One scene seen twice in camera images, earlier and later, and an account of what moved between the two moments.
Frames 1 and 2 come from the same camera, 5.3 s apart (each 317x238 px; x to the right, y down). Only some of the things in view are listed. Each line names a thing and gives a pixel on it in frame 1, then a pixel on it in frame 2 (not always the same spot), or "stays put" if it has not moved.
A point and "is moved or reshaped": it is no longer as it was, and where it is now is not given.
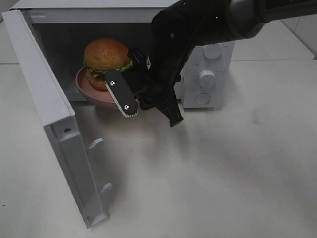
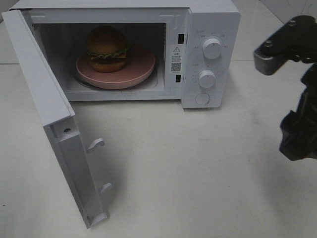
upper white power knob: [212, 51] stays put
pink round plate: [89, 91] is moved or reshaped
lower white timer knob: [207, 79] stays put
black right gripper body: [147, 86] → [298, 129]
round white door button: [202, 98] stays put
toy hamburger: [102, 55] is moved or reshaped
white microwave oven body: [66, 28] stays put
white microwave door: [72, 147] stays put
